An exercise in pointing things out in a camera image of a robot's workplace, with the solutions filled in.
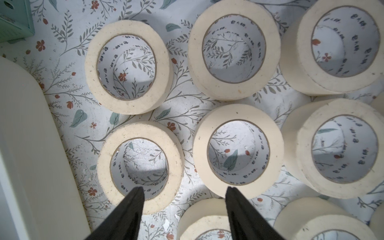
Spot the mint green file organizer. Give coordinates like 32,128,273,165
0,0,35,43

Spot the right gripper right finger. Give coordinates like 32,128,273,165
225,187,284,240

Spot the cream masking tape roll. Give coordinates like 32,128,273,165
188,1,281,101
97,122,184,215
85,20,174,115
371,92,384,116
280,1,384,96
282,99,384,199
274,198,376,240
177,199,232,240
193,104,284,199
370,204,384,240

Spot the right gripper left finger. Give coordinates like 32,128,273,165
86,187,145,240

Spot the floral table mat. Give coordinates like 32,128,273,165
0,0,384,240

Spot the white plastic storage box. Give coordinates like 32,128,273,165
1,58,91,240

